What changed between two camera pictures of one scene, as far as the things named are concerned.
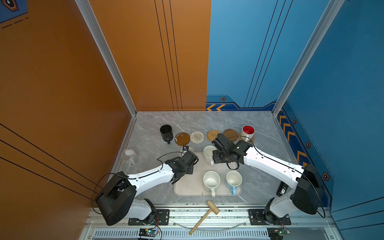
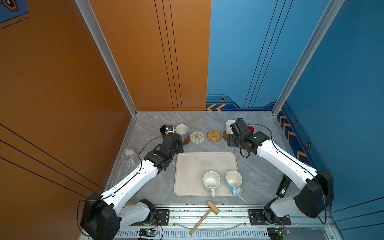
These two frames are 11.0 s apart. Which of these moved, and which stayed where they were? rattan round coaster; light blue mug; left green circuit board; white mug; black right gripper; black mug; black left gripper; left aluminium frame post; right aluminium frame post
Moved: black left gripper; black right gripper; white mug
Stayed: left aluminium frame post; rattan round coaster; black mug; light blue mug; left green circuit board; right aluminium frame post
